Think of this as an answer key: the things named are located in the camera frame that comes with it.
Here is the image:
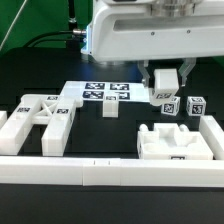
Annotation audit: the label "black vertical pole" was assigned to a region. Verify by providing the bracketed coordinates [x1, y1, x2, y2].
[68, 0, 76, 24]

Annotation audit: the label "white marker base sheet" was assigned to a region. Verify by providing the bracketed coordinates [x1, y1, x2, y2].
[60, 81, 149, 103]

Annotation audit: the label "thin white cord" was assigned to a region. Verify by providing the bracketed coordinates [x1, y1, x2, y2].
[0, 0, 29, 52]

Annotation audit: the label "white fence bar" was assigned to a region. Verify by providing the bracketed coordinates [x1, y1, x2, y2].
[0, 156, 224, 188]
[199, 115, 224, 160]
[0, 111, 7, 129]

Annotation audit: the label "white left fence bar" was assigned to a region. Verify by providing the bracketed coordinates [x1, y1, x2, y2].
[0, 111, 7, 129]

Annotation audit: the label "white tagged cube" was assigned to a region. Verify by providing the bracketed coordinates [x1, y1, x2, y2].
[161, 96, 180, 116]
[186, 96, 206, 116]

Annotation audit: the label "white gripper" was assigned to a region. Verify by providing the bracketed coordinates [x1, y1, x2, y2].
[87, 0, 224, 88]

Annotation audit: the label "black cables at base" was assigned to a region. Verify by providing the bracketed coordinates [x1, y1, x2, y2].
[22, 28, 88, 48]

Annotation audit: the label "white right fence bar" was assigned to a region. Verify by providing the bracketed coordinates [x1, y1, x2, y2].
[199, 115, 224, 160]

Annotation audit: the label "white tagged cube left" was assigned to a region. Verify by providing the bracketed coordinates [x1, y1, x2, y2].
[161, 96, 180, 116]

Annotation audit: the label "white chair seat part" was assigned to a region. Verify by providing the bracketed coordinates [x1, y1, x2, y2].
[137, 123, 213, 160]

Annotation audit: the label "white front fence bar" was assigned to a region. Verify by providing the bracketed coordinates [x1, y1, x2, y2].
[0, 156, 224, 188]

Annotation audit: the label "white tagged cube right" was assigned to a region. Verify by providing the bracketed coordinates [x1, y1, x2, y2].
[186, 96, 206, 116]

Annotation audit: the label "white chair back frame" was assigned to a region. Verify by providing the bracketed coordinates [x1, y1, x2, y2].
[0, 94, 83, 156]

